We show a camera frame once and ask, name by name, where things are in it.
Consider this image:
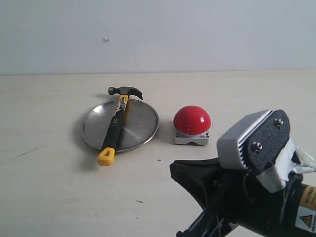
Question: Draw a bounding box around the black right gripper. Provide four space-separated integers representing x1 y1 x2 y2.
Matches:
169 158 316 237

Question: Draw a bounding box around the yellow black claw hammer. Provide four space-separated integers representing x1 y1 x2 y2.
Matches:
97 86 143 166

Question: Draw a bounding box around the red dome push button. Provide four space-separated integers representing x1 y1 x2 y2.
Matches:
172 105 212 146

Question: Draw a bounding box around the round steel plate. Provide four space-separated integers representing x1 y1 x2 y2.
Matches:
81 99 159 153

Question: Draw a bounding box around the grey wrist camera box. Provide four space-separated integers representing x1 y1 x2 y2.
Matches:
216 110 290 174

